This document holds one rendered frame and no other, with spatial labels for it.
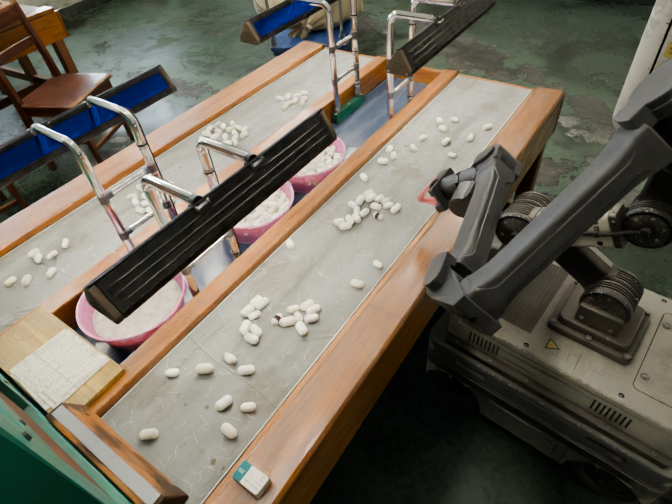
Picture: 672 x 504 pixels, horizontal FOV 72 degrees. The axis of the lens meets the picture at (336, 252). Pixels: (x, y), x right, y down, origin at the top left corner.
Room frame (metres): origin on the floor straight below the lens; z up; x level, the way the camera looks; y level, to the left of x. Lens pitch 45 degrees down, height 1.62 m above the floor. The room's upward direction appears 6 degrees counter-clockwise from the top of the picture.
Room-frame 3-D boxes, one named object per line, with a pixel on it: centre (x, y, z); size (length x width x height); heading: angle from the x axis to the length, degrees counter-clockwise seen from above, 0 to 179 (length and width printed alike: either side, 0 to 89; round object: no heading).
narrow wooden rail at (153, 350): (1.14, 0.01, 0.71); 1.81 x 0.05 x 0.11; 141
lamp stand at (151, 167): (1.04, 0.56, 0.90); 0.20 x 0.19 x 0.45; 141
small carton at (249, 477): (0.31, 0.19, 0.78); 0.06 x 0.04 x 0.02; 51
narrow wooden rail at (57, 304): (1.35, 0.26, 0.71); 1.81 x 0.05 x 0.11; 141
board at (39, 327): (0.61, 0.66, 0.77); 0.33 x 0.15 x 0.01; 51
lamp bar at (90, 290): (0.73, 0.19, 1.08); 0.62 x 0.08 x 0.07; 141
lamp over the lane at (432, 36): (1.48, -0.42, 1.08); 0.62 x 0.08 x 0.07; 141
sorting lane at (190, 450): (1.03, -0.13, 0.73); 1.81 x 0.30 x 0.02; 141
